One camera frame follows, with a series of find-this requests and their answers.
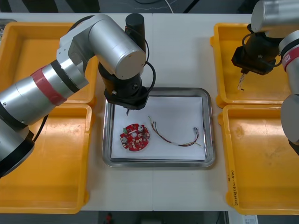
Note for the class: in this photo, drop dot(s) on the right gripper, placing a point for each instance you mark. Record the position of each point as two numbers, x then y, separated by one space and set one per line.
247 60

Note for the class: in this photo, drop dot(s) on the white sheet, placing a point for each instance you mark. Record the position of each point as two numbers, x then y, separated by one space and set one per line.
172 107

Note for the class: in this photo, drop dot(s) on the round red circuit board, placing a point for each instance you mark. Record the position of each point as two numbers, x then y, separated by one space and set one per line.
135 140

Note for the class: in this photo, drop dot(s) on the yellow-orange plastic bin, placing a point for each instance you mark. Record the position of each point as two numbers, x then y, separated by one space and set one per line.
35 53
56 158
254 158
229 77

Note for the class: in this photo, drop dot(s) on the steel tray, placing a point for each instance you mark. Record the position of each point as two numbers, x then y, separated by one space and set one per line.
107 140

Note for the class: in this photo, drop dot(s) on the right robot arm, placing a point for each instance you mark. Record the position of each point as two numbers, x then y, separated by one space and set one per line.
289 53

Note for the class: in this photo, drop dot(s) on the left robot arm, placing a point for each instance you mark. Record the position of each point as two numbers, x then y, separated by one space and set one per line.
109 49

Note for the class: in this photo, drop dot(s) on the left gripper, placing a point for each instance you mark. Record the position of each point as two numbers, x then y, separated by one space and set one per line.
130 100

